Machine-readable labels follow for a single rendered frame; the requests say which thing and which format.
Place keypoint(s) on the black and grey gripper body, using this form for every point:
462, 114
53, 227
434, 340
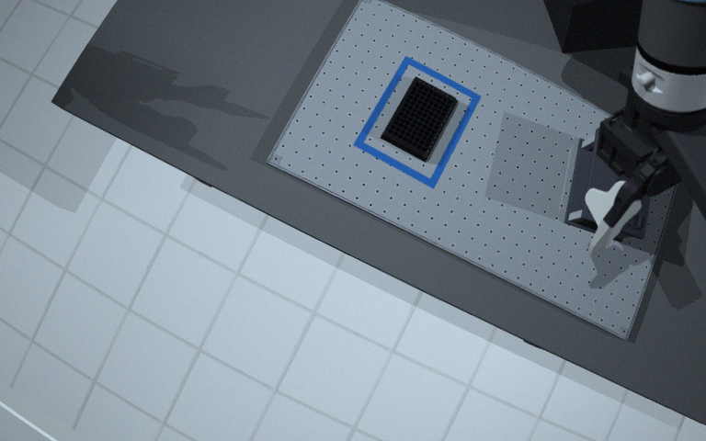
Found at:
628, 146

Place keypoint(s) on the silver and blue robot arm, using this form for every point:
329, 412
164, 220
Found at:
672, 37

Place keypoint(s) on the blue tape rectangle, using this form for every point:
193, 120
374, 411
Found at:
431, 182

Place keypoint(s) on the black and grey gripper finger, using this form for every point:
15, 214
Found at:
619, 204

